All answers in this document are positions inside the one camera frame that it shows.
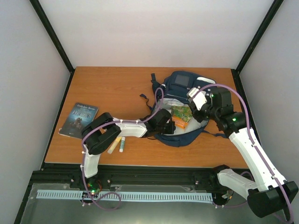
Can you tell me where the black corner post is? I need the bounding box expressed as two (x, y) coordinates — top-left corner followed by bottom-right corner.
(235, 0), (285, 70)
(29, 0), (75, 73)

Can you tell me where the light blue slotted cable duct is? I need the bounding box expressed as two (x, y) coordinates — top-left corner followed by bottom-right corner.
(36, 189), (213, 203)

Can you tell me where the orange Treehouse book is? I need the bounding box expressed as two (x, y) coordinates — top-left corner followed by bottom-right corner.
(171, 106), (192, 129)

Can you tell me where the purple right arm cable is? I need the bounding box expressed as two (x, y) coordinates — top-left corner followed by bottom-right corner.
(193, 84), (294, 224)

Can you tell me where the green white glue stick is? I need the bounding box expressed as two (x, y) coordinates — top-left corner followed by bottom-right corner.
(119, 137), (126, 153)

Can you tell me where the black right corner post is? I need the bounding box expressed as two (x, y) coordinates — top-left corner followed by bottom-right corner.
(235, 0), (285, 70)

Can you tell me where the black left corner post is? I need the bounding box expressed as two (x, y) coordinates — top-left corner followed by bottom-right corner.
(29, 0), (75, 73)

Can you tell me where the black aluminium frame rail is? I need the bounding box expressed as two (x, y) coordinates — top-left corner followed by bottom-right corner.
(29, 163), (228, 190)

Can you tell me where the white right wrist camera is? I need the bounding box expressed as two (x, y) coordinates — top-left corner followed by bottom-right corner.
(187, 87), (207, 111)

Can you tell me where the dark blue Heights book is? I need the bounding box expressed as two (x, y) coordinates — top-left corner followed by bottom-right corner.
(58, 102), (99, 139)

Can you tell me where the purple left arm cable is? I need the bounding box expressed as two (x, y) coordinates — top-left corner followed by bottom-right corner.
(80, 87), (164, 210)

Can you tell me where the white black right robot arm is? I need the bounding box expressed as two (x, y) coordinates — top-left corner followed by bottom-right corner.
(187, 84), (299, 224)

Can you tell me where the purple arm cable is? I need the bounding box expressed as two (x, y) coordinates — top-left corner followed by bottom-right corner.
(80, 87), (164, 210)
(193, 84), (294, 224)

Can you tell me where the navy blue student backpack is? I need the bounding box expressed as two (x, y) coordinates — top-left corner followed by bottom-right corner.
(148, 71), (216, 147)

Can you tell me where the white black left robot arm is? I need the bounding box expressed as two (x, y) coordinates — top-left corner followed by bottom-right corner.
(80, 109), (176, 188)

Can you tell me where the yellow highlighter marker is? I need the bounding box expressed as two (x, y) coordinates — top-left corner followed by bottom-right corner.
(107, 137), (122, 154)

